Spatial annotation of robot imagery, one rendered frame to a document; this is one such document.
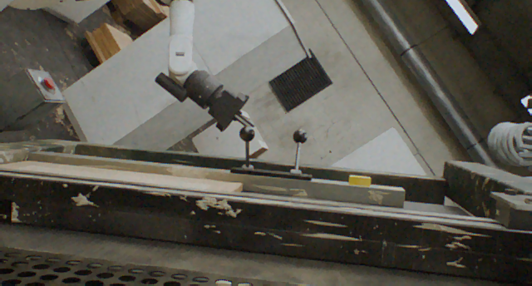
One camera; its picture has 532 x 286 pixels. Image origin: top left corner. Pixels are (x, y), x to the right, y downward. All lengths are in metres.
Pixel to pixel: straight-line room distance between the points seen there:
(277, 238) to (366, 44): 8.75
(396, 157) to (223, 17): 2.11
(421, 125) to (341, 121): 1.43
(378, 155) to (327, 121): 4.57
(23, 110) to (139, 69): 2.07
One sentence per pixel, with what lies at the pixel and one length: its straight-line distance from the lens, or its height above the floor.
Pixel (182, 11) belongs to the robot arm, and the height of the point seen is 1.42.
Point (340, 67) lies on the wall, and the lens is 9.28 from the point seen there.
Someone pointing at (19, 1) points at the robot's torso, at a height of 1.20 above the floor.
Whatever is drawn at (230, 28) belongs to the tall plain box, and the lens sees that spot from 3.44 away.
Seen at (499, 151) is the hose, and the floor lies 1.78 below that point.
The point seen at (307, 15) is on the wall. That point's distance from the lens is 9.64.
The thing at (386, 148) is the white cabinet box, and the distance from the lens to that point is 4.62.
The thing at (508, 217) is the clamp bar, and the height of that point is 1.73.
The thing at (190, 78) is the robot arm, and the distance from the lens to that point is 1.35.
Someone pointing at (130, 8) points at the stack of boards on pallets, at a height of 0.27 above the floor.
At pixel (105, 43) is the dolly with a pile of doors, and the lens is 4.95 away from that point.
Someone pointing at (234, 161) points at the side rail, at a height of 1.30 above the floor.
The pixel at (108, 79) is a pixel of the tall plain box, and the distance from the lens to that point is 3.71.
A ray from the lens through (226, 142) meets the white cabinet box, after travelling 6.07.
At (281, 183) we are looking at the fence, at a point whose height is 1.42.
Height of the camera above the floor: 1.60
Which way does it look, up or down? 7 degrees down
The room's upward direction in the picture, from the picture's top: 57 degrees clockwise
